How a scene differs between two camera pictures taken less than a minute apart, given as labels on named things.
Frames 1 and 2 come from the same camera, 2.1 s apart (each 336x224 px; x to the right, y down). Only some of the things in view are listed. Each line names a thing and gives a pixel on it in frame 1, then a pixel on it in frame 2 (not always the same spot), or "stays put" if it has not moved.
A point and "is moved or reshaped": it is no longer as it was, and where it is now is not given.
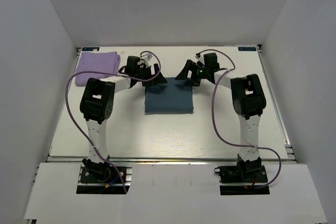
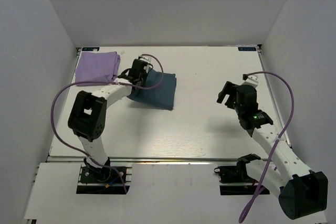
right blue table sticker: [247, 49] stays put
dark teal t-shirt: [175, 96] is moved or reshaped
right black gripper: [190, 65] → [230, 88]
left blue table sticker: [90, 49] stays put
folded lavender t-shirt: [104, 62] stays put
